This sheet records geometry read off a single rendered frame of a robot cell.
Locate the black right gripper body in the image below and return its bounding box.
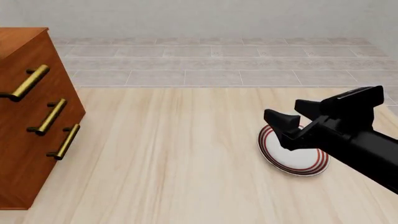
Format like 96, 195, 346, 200
277, 114, 353, 152

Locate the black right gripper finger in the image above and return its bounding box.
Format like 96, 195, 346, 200
264, 108, 302, 139
294, 98, 325, 121

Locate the wooden cabinet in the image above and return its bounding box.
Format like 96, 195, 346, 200
0, 27, 86, 205

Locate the white plate with red rings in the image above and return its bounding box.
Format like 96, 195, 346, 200
256, 124, 331, 177

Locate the long brass drawer handle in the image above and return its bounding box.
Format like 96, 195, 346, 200
0, 64, 51, 103

